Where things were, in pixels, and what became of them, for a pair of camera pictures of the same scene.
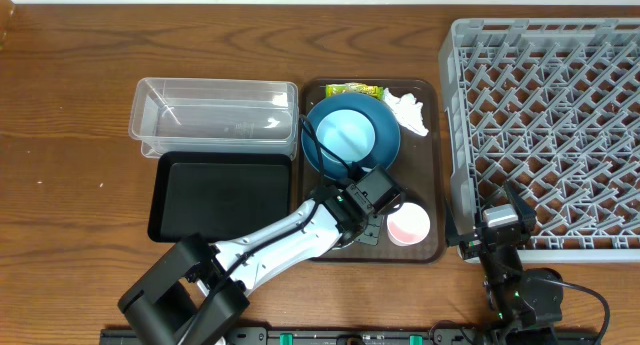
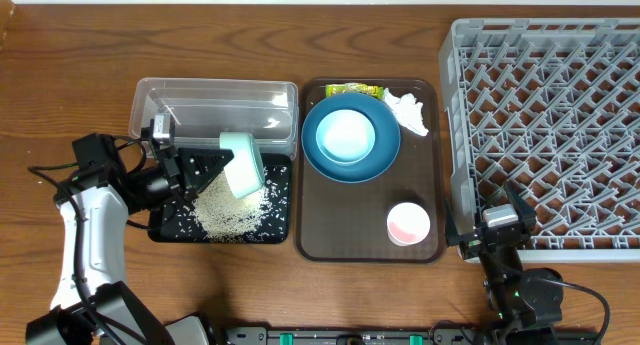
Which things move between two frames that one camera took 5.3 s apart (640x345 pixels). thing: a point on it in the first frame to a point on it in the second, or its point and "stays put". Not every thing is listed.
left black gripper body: (374, 227) to (152, 189)
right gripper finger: (453, 237) stays put
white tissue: (408, 111) stays put
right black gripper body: (473, 248) stays put
